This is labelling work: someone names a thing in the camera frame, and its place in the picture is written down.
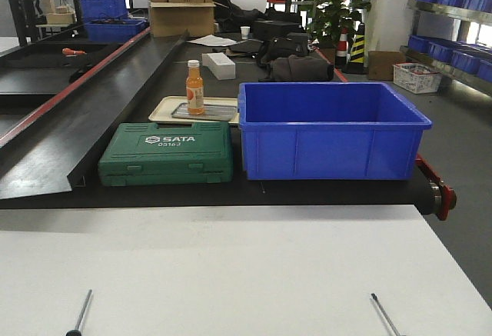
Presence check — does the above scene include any green-black screwdriver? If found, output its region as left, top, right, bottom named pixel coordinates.
left=65, top=289, right=93, bottom=336
left=371, top=293, right=403, bottom=336

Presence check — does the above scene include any beige plastic tray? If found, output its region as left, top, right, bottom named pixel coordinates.
left=148, top=96, right=239, bottom=125

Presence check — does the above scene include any orange juice bottle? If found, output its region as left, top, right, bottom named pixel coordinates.
left=186, top=60, right=204, bottom=115

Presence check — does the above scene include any white foam block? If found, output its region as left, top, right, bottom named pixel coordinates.
left=201, top=52, right=236, bottom=80

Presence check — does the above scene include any dark grey cloth bag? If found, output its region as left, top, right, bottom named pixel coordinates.
left=261, top=55, right=334, bottom=82

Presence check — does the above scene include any large blue plastic bin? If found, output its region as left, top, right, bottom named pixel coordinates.
left=238, top=82, right=432, bottom=180

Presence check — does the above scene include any green SATA tool case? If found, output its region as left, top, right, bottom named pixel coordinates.
left=98, top=122, right=234, bottom=186

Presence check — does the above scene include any white paper cup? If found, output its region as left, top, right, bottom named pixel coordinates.
left=240, top=26, right=250, bottom=39

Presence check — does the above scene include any red white traffic cone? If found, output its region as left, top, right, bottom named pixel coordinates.
left=334, top=28, right=348, bottom=68

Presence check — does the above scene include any black yellow traffic cone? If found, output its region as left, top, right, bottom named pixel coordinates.
left=342, top=23, right=365, bottom=75

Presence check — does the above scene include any large cardboard box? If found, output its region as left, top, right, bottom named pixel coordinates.
left=149, top=2, right=215, bottom=37

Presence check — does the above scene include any brown cardboard box floor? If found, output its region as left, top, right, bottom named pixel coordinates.
left=367, top=51, right=406, bottom=82

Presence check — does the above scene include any potted green plant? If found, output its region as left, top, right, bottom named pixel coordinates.
left=301, top=0, right=371, bottom=48

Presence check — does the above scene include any white printed basket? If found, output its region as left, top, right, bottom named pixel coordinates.
left=393, top=63, right=442, bottom=95

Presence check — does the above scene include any blue crate on left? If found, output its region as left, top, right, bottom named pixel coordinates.
left=79, top=0, right=148, bottom=43

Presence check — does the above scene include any metal shelf rack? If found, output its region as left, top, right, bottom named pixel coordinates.
left=401, top=0, right=491, bottom=96

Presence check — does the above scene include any red conveyor end bracket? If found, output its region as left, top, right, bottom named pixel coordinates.
left=415, top=154, right=457, bottom=221

